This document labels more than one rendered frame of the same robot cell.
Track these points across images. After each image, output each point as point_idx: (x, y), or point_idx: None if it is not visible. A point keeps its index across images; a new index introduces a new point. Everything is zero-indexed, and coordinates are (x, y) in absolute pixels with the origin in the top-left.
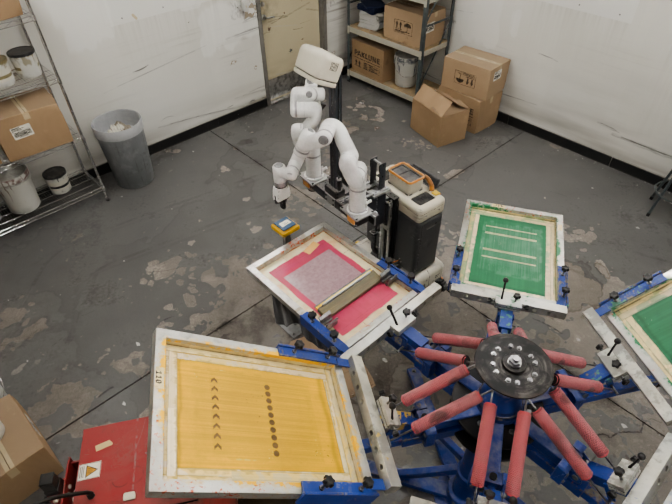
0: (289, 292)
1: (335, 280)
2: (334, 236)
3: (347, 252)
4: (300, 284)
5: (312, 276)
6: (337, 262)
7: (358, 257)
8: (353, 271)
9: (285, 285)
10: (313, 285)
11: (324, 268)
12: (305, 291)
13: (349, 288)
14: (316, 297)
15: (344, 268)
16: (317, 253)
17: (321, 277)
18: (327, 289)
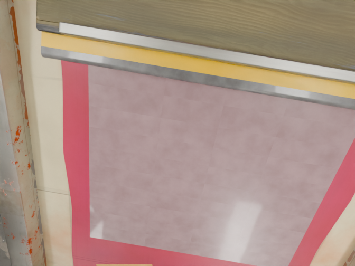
0: (339, 228)
1: (195, 141)
2: (37, 255)
3: (52, 186)
4: (286, 221)
5: (229, 212)
6: (115, 186)
7: (36, 142)
8: (107, 113)
9: (314, 252)
10: (266, 188)
11: (170, 203)
12: (309, 193)
13: (231, 49)
14: (319, 146)
15: (120, 150)
16: (131, 250)
17: (214, 188)
18: (257, 138)
